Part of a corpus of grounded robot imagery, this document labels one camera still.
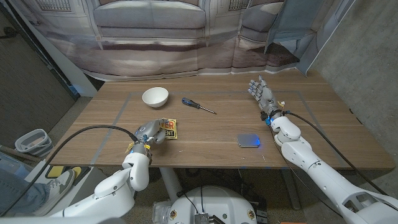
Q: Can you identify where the blue translucent storage bin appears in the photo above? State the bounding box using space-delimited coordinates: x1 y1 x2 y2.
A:
0 152 30 175

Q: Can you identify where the grey white sneaker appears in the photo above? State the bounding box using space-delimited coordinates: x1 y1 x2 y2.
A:
32 169 76 217

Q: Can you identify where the white robot torso base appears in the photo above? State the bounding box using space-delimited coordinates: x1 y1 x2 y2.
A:
167 185 258 224

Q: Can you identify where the blue black handled screwdriver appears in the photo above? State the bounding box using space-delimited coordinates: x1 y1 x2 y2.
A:
181 97 218 115

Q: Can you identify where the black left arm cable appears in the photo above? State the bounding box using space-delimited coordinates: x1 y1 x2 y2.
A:
0 124 139 217

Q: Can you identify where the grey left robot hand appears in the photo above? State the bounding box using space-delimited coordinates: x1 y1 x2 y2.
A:
129 118 169 155

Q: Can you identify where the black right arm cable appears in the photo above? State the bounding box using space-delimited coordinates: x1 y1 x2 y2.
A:
284 110 388 195

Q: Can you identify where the white metal table leg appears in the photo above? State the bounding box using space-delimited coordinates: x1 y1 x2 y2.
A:
149 167 184 203
281 169 302 211

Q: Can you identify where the person's leg in jeans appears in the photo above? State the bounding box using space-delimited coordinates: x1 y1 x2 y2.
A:
0 175 49 215

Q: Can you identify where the white bowl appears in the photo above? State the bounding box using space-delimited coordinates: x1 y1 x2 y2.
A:
142 86 170 108

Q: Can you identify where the printed room backdrop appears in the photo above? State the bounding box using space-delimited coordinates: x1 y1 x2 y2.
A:
9 0 357 82

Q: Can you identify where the small grey metal tin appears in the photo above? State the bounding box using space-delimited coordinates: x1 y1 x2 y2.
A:
237 133 261 148

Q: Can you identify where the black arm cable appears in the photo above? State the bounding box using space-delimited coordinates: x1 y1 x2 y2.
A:
0 124 139 217
284 110 388 195

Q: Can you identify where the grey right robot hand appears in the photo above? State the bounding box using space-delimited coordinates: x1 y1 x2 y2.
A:
248 75 282 118

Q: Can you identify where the clear plastic container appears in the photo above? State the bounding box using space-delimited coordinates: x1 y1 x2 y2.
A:
152 200 172 224

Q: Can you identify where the yellow black bumper sticker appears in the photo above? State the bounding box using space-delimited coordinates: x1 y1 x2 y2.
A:
160 118 178 140

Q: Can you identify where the grey plastic bucket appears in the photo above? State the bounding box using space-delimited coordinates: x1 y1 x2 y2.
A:
14 128 53 158

